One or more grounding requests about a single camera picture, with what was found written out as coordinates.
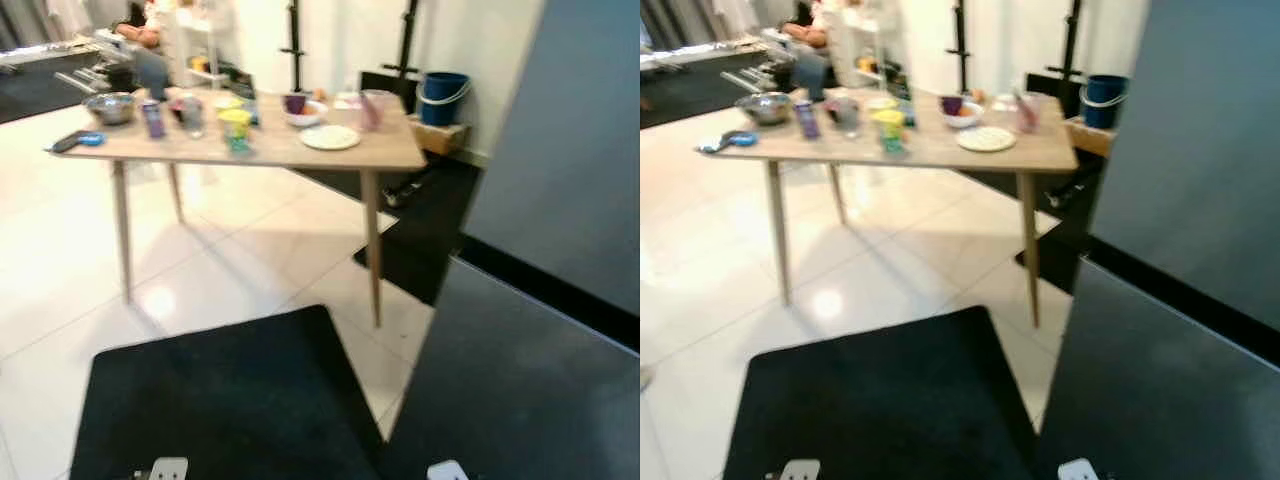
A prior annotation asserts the silver fridge freezer door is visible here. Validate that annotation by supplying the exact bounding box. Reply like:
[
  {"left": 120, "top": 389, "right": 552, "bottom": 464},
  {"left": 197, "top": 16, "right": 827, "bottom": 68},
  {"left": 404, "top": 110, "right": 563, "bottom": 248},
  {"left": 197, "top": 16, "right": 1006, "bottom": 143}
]
[
  {"left": 1088, "top": 0, "right": 1280, "bottom": 336},
  {"left": 462, "top": 0, "right": 641, "bottom": 319}
]

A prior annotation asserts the dark grey carpet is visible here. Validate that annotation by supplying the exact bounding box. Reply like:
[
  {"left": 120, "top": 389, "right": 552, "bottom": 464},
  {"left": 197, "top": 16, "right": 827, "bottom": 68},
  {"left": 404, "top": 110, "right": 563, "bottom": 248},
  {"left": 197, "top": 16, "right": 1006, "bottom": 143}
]
[
  {"left": 640, "top": 55, "right": 746, "bottom": 131},
  {"left": 0, "top": 55, "right": 111, "bottom": 126}
]

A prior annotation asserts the metal mixing bowl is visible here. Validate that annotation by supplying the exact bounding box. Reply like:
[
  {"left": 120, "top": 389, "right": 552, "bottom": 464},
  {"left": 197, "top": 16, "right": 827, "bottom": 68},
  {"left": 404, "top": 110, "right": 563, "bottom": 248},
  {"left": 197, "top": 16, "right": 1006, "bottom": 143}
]
[
  {"left": 82, "top": 92, "right": 139, "bottom": 127},
  {"left": 735, "top": 92, "right": 794, "bottom": 127}
]

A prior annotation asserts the wooden crate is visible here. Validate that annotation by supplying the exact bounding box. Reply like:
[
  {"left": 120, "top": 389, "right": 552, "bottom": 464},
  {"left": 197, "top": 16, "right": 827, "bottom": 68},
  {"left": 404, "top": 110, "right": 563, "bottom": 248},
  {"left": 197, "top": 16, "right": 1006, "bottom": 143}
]
[
  {"left": 407, "top": 114, "right": 470, "bottom": 157},
  {"left": 1064, "top": 116, "right": 1117, "bottom": 159}
]

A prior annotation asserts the light wooden table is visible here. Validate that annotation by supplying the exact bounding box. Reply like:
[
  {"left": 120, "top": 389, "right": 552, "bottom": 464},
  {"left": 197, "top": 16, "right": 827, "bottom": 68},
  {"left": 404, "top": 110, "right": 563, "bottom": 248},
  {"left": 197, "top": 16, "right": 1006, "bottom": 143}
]
[
  {"left": 697, "top": 88, "right": 1081, "bottom": 329},
  {"left": 45, "top": 88, "right": 429, "bottom": 329}
]

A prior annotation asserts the clear drinking glass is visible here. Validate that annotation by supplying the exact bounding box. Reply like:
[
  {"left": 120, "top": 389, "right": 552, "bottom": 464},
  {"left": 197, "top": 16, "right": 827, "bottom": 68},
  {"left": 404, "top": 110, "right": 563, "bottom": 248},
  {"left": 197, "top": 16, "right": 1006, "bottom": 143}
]
[
  {"left": 826, "top": 96, "right": 862, "bottom": 140},
  {"left": 170, "top": 94, "right": 207, "bottom": 140}
]

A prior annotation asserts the blue bucket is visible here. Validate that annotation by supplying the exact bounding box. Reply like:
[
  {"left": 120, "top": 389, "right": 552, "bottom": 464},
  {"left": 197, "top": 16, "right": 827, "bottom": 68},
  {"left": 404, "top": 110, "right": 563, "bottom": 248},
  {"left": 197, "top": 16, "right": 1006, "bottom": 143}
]
[
  {"left": 1077, "top": 74, "right": 1132, "bottom": 130},
  {"left": 416, "top": 71, "right": 472, "bottom": 128}
]

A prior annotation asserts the seated person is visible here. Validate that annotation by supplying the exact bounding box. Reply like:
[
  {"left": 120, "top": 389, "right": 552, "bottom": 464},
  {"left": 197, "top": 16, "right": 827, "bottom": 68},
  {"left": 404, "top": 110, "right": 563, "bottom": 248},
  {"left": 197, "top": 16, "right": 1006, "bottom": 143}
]
[
  {"left": 113, "top": 0, "right": 169, "bottom": 51},
  {"left": 778, "top": 0, "right": 833, "bottom": 51}
]

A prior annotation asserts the green cup with yellow lid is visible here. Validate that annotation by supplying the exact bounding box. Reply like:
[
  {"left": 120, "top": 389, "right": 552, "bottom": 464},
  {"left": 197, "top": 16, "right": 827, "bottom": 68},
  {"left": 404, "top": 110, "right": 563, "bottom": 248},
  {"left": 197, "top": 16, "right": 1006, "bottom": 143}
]
[
  {"left": 217, "top": 108, "right": 254, "bottom": 154},
  {"left": 871, "top": 109, "right": 907, "bottom": 155}
]

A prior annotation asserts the white shelf unit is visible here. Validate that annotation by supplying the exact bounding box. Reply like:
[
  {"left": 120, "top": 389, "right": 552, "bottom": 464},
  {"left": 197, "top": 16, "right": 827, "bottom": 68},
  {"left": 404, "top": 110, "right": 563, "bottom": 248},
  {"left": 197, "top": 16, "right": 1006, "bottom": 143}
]
[
  {"left": 830, "top": 0, "right": 906, "bottom": 91},
  {"left": 160, "top": 0, "right": 239, "bottom": 89}
]

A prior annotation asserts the pink clear cup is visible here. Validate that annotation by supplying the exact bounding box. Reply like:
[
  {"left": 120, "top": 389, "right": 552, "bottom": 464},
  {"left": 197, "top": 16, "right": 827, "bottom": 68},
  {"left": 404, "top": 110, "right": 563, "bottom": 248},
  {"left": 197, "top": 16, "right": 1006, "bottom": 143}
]
[
  {"left": 1014, "top": 91, "right": 1047, "bottom": 134},
  {"left": 357, "top": 89, "right": 387, "bottom": 132}
]

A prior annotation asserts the black tripod stand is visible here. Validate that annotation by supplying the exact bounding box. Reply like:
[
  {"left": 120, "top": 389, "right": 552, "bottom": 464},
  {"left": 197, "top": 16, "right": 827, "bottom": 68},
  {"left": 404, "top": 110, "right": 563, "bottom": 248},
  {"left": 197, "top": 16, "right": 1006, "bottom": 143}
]
[
  {"left": 949, "top": 0, "right": 977, "bottom": 94},
  {"left": 1050, "top": 0, "right": 1088, "bottom": 81},
  {"left": 380, "top": 0, "right": 422, "bottom": 79},
  {"left": 279, "top": 0, "right": 307, "bottom": 94}
]

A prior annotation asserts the white plate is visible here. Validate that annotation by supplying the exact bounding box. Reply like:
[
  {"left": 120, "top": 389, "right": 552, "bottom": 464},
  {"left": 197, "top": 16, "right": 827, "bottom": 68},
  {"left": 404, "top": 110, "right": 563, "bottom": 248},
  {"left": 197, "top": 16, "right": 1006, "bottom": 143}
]
[
  {"left": 298, "top": 124, "right": 362, "bottom": 153},
  {"left": 955, "top": 126, "right": 1019, "bottom": 154}
]

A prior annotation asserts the white ceramic bowl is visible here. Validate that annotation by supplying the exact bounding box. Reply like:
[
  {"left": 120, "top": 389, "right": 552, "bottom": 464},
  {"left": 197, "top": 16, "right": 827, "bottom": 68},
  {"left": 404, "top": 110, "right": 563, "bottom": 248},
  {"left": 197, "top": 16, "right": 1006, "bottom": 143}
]
[
  {"left": 283, "top": 100, "right": 330, "bottom": 129},
  {"left": 940, "top": 102, "right": 987, "bottom": 130}
]

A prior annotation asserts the black box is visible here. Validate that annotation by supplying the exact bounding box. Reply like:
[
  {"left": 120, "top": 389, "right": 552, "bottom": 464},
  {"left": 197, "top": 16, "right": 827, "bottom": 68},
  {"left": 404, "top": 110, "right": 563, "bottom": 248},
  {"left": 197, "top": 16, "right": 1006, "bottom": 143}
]
[{"left": 1025, "top": 72, "right": 1081, "bottom": 119}]

